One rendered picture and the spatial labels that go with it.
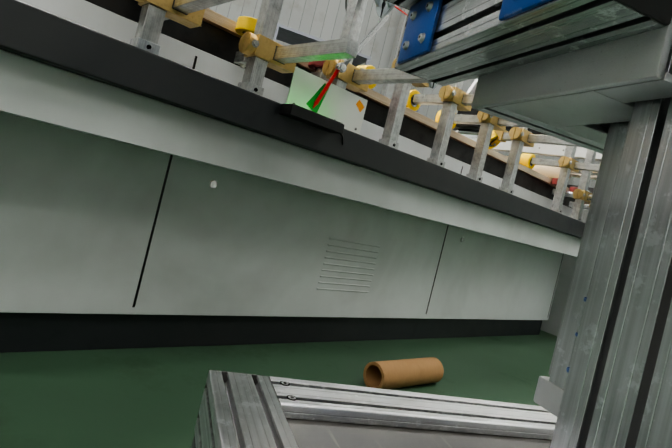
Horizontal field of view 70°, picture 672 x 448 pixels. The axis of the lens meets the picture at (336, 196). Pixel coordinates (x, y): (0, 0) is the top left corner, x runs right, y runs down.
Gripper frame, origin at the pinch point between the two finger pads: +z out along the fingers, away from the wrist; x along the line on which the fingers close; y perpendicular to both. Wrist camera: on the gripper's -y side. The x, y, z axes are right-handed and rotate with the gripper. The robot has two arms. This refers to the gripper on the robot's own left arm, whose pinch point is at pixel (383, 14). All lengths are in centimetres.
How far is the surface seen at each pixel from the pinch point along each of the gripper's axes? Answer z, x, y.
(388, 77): 17.2, 7.1, 2.7
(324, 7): -177, -278, -379
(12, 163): 59, -49, 52
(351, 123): 28.5, -4.0, -5.3
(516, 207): 35, 31, -97
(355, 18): 2.0, -7.1, 1.2
